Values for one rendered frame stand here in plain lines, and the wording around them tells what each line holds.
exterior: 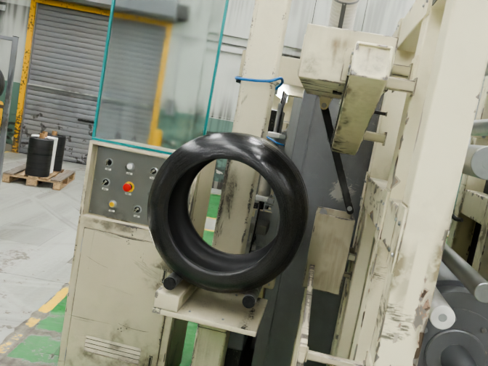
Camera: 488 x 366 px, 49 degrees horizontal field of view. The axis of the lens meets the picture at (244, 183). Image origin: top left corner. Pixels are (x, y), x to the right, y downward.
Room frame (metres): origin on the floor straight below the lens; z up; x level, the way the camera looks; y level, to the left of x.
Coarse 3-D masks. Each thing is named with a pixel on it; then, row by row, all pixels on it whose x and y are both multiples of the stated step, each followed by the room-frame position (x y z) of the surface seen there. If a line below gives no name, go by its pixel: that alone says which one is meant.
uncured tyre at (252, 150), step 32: (192, 160) 1.75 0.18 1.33; (256, 160) 1.72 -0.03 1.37; (288, 160) 1.82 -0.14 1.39; (160, 192) 1.77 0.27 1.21; (288, 192) 1.71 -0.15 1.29; (160, 224) 1.76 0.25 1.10; (192, 224) 2.05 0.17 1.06; (288, 224) 1.71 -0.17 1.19; (160, 256) 1.80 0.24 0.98; (192, 256) 1.99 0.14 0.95; (224, 256) 2.00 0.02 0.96; (256, 256) 1.98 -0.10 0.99; (288, 256) 1.73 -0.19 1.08; (224, 288) 1.74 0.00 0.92
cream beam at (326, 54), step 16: (320, 32) 1.46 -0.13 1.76; (336, 32) 1.46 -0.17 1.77; (352, 32) 1.45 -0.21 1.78; (304, 48) 1.47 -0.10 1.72; (320, 48) 1.46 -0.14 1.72; (336, 48) 1.46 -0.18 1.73; (352, 48) 1.45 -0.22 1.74; (304, 64) 1.47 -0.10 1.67; (320, 64) 1.46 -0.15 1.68; (336, 64) 1.46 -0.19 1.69; (304, 80) 1.54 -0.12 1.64; (320, 80) 1.46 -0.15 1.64; (336, 80) 1.46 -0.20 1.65; (336, 96) 1.93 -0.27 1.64
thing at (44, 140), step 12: (36, 144) 7.53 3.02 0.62; (48, 144) 7.61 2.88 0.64; (60, 144) 8.37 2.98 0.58; (36, 156) 7.53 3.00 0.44; (48, 156) 7.64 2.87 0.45; (60, 156) 8.40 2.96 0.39; (12, 168) 7.85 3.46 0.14; (24, 168) 8.04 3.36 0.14; (36, 168) 7.54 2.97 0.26; (48, 168) 7.68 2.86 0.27; (60, 168) 8.45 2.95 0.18; (12, 180) 7.61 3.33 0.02; (36, 180) 7.51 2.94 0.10; (48, 180) 7.55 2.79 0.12; (60, 180) 7.61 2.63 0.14; (72, 180) 8.53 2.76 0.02
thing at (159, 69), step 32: (128, 0) 2.55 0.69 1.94; (160, 0) 2.53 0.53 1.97; (192, 0) 2.51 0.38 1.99; (224, 0) 2.49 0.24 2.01; (128, 32) 2.55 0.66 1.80; (160, 32) 2.52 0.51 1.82; (192, 32) 2.50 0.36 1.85; (128, 64) 2.54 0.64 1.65; (160, 64) 2.52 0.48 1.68; (192, 64) 2.50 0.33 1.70; (128, 96) 2.54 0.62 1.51; (160, 96) 2.52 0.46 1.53; (192, 96) 2.50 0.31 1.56; (96, 128) 2.56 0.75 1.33; (128, 128) 2.54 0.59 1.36; (160, 128) 2.51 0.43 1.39; (192, 128) 2.49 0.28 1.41
